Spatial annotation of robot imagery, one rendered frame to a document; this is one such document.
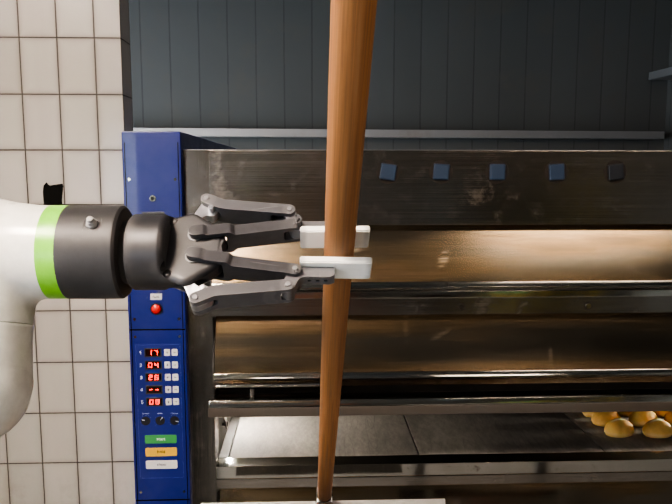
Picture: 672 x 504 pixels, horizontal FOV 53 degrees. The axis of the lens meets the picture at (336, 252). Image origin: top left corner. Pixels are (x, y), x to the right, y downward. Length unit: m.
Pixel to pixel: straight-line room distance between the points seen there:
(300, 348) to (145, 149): 0.70
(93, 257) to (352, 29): 0.33
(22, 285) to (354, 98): 0.36
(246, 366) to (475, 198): 0.81
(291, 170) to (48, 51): 0.73
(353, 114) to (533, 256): 1.54
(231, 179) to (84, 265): 1.27
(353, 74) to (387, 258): 1.46
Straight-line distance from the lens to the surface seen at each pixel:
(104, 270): 0.65
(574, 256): 2.05
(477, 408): 1.91
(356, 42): 0.46
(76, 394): 2.10
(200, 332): 1.96
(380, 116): 5.52
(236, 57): 5.49
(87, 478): 2.18
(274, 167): 1.89
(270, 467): 2.08
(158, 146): 1.90
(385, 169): 1.89
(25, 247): 0.67
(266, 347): 1.96
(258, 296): 0.64
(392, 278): 1.90
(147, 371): 1.99
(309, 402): 1.85
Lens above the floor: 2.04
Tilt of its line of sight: 7 degrees down
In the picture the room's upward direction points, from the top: straight up
